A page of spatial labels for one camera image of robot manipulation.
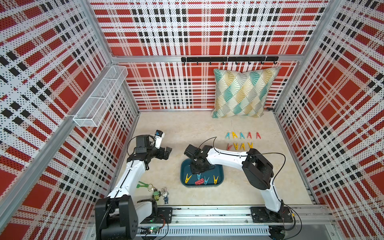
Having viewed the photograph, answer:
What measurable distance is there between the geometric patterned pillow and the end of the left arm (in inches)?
19.8

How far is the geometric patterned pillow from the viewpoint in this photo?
36.4 inches

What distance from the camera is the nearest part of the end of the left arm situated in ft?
→ 2.00

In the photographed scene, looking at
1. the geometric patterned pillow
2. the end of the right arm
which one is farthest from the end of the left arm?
the geometric patterned pillow

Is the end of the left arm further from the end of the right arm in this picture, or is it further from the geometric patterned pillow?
the geometric patterned pillow
